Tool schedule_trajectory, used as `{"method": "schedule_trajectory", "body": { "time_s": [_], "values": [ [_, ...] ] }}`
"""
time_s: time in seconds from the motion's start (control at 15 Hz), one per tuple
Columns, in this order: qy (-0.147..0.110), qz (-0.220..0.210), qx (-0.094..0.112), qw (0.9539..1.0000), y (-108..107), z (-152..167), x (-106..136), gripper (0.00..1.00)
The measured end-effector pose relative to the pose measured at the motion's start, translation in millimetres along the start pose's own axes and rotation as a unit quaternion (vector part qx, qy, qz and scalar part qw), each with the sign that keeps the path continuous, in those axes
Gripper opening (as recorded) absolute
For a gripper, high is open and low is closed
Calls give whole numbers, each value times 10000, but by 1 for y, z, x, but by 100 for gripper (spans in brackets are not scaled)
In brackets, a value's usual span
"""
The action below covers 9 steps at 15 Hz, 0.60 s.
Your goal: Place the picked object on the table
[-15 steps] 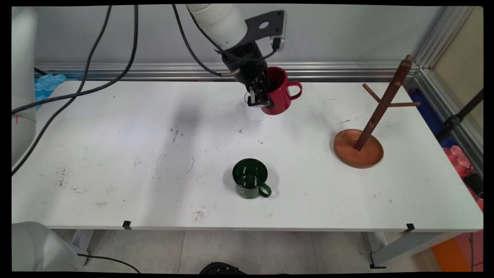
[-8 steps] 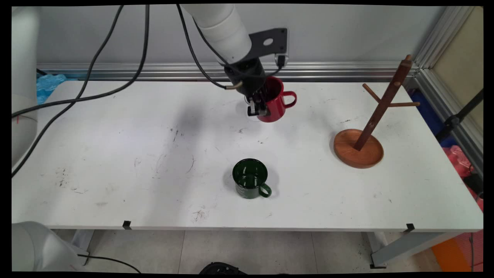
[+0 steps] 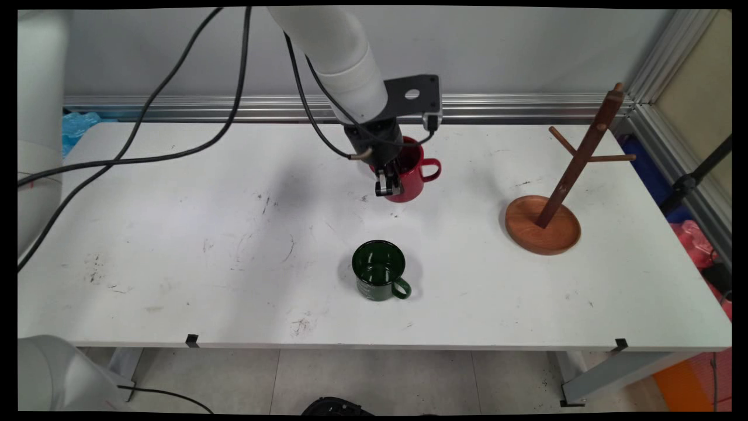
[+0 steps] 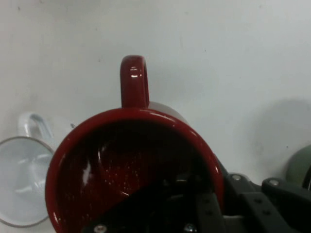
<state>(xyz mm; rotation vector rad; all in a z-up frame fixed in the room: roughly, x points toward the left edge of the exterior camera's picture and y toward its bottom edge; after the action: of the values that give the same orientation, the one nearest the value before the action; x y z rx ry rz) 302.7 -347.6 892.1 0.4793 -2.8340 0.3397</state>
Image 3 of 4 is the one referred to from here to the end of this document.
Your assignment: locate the black camera cable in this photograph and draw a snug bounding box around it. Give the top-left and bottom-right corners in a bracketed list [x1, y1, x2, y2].
[18, 7, 436, 272]

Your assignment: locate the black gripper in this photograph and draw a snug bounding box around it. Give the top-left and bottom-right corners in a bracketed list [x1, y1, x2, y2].
[344, 116, 405, 197]

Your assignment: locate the black cable with brass plug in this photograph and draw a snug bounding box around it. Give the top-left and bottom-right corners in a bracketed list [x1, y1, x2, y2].
[18, 7, 375, 414]

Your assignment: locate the black tripod stand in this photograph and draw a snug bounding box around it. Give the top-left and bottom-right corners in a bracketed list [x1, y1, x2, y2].
[659, 134, 732, 216]

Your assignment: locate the thin black floor cable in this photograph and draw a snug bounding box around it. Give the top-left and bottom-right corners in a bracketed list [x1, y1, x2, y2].
[709, 351, 721, 410]

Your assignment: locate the pink foam packing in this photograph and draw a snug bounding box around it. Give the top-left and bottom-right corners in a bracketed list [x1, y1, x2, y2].
[671, 219, 732, 319]

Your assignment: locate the dark green enamel mug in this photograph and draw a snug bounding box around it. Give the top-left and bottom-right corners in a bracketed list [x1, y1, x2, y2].
[351, 240, 412, 303]

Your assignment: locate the blue foam packing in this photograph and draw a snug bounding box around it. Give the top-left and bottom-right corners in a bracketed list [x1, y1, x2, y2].
[61, 111, 103, 158]

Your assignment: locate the blue plastic bin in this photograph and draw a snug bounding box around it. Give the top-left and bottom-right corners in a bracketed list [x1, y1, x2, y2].
[621, 136, 693, 226]

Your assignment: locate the aluminium corner frame profile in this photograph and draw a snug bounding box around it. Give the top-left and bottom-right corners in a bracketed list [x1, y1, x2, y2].
[625, 9, 732, 264]

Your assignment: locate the black object on floor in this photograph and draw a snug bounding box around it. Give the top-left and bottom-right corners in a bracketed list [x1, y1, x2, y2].
[301, 396, 375, 416]

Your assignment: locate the wooden mug tree stand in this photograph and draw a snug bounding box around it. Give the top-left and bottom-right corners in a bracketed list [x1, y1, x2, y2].
[505, 83, 638, 256]

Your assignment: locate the orange box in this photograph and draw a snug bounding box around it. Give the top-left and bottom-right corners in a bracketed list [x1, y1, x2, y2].
[652, 351, 732, 413]

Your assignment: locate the long aluminium wall rail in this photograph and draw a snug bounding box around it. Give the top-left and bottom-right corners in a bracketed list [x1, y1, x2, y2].
[63, 94, 635, 125]

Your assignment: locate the red enamel mug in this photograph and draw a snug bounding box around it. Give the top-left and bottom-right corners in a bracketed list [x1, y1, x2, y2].
[369, 136, 442, 203]

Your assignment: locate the grey table leg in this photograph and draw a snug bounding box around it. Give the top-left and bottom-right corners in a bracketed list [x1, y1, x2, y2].
[549, 350, 702, 408]
[108, 348, 144, 389]

